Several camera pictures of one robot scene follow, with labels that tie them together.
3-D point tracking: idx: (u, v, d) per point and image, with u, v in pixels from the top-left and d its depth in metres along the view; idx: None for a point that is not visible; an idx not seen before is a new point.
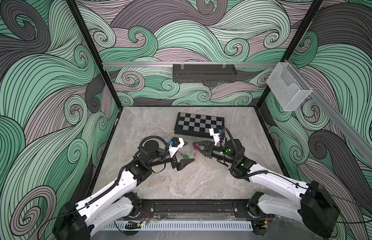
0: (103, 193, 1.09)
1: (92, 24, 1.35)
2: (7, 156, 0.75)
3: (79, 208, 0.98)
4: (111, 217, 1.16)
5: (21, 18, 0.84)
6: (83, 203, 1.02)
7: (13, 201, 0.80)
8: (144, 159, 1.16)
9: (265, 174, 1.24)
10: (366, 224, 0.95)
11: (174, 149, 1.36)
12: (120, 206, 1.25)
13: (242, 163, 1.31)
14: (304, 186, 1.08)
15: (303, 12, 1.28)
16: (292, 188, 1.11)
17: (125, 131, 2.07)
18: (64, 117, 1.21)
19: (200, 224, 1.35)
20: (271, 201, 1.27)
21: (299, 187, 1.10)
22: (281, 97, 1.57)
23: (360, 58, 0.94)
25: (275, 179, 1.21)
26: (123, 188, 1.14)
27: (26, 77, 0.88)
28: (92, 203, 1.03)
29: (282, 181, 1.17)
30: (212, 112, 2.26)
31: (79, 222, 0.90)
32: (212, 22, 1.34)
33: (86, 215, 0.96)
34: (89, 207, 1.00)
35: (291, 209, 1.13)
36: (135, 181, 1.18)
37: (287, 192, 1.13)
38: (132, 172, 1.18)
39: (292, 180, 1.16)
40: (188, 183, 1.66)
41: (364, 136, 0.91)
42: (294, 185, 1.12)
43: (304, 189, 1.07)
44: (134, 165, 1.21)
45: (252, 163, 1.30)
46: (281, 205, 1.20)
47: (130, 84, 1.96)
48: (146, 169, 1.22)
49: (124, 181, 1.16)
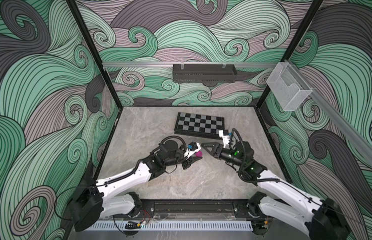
0: (121, 177, 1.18)
1: (92, 24, 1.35)
2: (7, 155, 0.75)
3: (98, 185, 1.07)
4: (115, 207, 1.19)
5: (21, 18, 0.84)
6: (102, 181, 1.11)
7: (13, 201, 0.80)
8: (162, 156, 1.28)
9: (275, 182, 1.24)
10: (366, 223, 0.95)
11: (191, 153, 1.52)
12: (125, 200, 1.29)
13: (252, 167, 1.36)
14: (317, 203, 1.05)
15: (303, 12, 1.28)
16: (304, 202, 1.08)
17: (125, 131, 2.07)
18: (64, 117, 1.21)
19: (200, 224, 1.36)
20: (274, 206, 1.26)
21: (312, 202, 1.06)
22: (281, 97, 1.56)
23: (360, 58, 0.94)
25: (286, 189, 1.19)
26: (139, 177, 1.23)
27: (26, 77, 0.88)
28: (110, 184, 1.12)
29: (294, 193, 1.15)
30: (212, 112, 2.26)
31: (96, 198, 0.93)
32: (211, 22, 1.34)
33: (103, 193, 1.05)
34: (107, 186, 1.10)
35: (297, 219, 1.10)
36: (149, 175, 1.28)
37: (297, 204, 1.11)
38: (148, 166, 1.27)
39: (306, 194, 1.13)
40: (188, 183, 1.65)
41: (364, 136, 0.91)
42: (306, 199, 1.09)
43: (317, 204, 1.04)
44: (151, 160, 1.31)
45: (262, 168, 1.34)
46: (286, 213, 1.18)
47: (130, 84, 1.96)
48: (161, 166, 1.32)
49: (140, 171, 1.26)
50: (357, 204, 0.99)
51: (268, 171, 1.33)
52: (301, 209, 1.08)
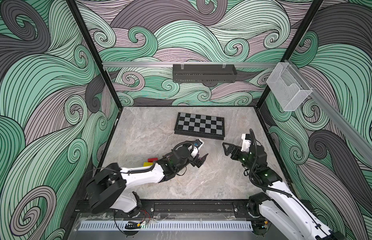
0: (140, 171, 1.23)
1: (92, 24, 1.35)
2: (7, 155, 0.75)
3: (122, 173, 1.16)
4: (124, 201, 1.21)
5: (21, 18, 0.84)
6: (126, 169, 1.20)
7: (13, 201, 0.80)
8: (174, 161, 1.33)
9: (286, 197, 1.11)
10: (366, 224, 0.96)
11: (196, 151, 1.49)
12: (131, 198, 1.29)
13: (265, 173, 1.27)
14: (325, 232, 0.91)
15: (304, 12, 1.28)
16: (310, 226, 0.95)
17: (125, 131, 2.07)
18: (64, 117, 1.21)
19: (200, 224, 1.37)
20: (275, 213, 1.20)
21: (320, 229, 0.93)
22: (281, 97, 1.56)
23: (359, 58, 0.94)
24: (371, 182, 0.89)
25: (294, 207, 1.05)
26: (153, 176, 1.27)
27: (26, 76, 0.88)
28: (131, 174, 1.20)
29: (301, 212, 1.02)
30: (212, 112, 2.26)
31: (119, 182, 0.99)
32: (212, 22, 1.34)
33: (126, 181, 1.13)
34: (129, 175, 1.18)
35: (295, 235, 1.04)
36: (161, 177, 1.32)
37: (300, 225, 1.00)
38: (162, 168, 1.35)
39: (315, 218, 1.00)
40: (188, 183, 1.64)
41: (364, 136, 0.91)
42: (314, 224, 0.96)
43: (323, 233, 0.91)
44: (164, 163, 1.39)
45: (277, 178, 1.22)
46: (288, 226, 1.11)
47: (130, 84, 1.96)
48: (172, 171, 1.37)
49: (156, 171, 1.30)
50: (357, 203, 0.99)
51: (282, 183, 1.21)
52: (303, 231, 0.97)
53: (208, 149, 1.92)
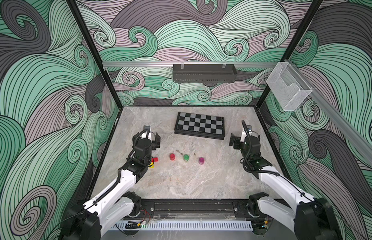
0: (108, 191, 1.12)
1: (92, 24, 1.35)
2: (7, 156, 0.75)
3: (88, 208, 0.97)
4: (115, 216, 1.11)
5: (21, 18, 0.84)
6: (90, 202, 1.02)
7: (13, 201, 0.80)
8: (140, 155, 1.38)
9: (274, 176, 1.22)
10: (365, 224, 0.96)
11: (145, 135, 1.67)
12: (122, 204, 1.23)
13: (257, 161, 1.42)
14: (309, 198, 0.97)
15: (303, 12, 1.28)
16: (294, 195, 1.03)
17: (125, 131, 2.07)
18: (64, 117, 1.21)
19: (200, 224, 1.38)
20: (270, 203, 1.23)
21: (304, 197, 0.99)
22: (281, 97, 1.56)
23: (359, 58, 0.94)
24: (371, 182, 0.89)
25: (282, 182, 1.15)
26: (126, 184, 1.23)
27: (26, 77, 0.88)
28: (100, 201, 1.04)
29: (287, 185, 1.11)
30: (212, 112, 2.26)
31: (91, 217, 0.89)
32: (212, 22, 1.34)
33: (97, 211, 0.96)
34: (98, 204, 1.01)
35: (285, 213, 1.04)
36: (135, 178, 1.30)
37: (289, 199, 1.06)
38: (131, 170, 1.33)
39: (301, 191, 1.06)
40: (188, 183, 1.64)
41: (364, 136, 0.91)
42: (299, 194, 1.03)
43: (307, 200, 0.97)
44: (130, 164, 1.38)
45: (267, 164, 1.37)
46: (280, 209, 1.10)
47: (130, 84, 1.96)
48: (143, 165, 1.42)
49: (125, 178, 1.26)
50: (357, 203, 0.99)
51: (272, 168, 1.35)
52: (291, 202, 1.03)
53: (209, 149, 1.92)
